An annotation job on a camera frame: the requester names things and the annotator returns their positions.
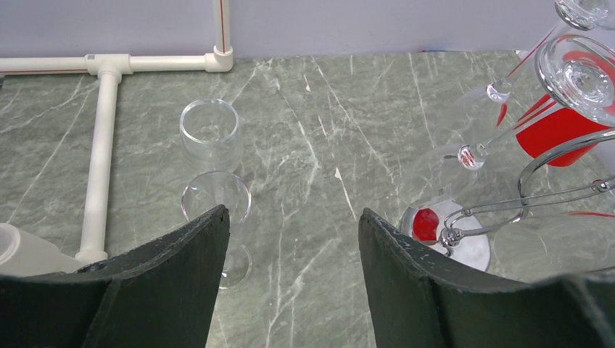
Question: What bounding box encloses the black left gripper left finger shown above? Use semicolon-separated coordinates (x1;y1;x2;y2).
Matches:
1;205;230;347

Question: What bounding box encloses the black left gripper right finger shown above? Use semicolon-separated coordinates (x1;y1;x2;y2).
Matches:
358;209;614;347

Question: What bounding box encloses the clear wine glass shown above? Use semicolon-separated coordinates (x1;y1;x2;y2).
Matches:
179;99;244;173
181;170;253;290
453;1;614;107
399;34;614;208

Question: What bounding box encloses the chrome wine glass rack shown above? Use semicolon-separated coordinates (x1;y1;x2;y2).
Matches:
400;128;615;273

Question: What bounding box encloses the red plastic wine glass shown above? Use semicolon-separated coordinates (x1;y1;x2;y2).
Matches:
516;51;614;167

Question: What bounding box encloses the white PVC pipe frame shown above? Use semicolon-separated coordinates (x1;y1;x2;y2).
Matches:
1;1;234;277

